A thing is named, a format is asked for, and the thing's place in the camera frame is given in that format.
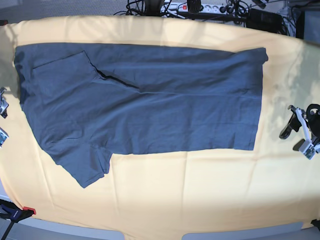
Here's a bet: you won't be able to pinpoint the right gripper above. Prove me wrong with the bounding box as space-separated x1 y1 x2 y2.
0 87 9 118

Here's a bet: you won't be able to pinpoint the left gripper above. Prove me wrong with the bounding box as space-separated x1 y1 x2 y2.
279 103 320 141

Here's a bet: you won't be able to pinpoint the grey-blue T-shirt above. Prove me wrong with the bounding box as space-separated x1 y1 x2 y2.
14 43 268 188

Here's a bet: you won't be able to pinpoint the yellow table cloth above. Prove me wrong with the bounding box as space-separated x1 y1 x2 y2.
0 16 320 240

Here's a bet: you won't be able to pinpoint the blue red bar clamp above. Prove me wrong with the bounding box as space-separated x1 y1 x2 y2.
0 199 36 240

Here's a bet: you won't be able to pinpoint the black clamp right corner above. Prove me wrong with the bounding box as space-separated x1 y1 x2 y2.
310 219 320 231

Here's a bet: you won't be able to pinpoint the black power adapter box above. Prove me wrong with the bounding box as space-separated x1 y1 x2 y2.
245 8 282 30

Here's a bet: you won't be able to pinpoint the white power strip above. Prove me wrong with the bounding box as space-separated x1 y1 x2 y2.
160 1 237 18

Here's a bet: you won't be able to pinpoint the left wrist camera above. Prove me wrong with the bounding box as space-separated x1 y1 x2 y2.
292 139 320 160

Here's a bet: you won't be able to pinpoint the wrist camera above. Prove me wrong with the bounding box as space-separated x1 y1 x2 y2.
0 128 9 148
292 139 320 160

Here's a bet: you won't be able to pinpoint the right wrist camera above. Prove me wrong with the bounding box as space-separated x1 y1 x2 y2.
0 128 9 148

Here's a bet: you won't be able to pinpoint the black tangled cables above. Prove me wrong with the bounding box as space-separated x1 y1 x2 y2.
112 0 176 19

